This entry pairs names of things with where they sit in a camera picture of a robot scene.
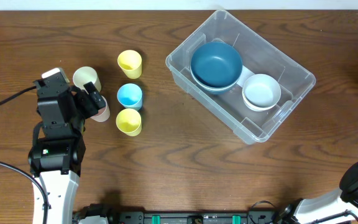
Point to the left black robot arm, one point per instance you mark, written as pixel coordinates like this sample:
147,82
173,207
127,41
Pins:
58,147

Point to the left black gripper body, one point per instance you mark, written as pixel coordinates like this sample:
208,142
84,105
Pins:
81,101

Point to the light blue bowl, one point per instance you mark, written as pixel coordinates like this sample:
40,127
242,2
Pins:
262,90

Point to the cream white cup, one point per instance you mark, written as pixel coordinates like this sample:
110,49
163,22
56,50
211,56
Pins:
85,75

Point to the white label in container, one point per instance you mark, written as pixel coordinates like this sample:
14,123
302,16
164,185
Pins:
246,73

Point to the pink cup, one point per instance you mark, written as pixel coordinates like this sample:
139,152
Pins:
103,114

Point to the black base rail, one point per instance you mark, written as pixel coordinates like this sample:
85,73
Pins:
99,213

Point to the light blue cup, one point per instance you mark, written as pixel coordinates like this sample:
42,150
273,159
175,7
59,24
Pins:
130,96

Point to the yellow cup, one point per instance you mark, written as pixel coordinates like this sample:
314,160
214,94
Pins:
130,63
129,122

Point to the clear plastic storage container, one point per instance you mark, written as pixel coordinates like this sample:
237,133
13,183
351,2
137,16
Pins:
258,56

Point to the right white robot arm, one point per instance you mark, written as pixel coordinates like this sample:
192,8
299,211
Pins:
338,206

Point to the dark blue bowl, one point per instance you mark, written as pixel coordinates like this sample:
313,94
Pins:
216,64
214,90

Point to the white bowl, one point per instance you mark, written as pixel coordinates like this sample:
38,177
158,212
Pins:
256,108

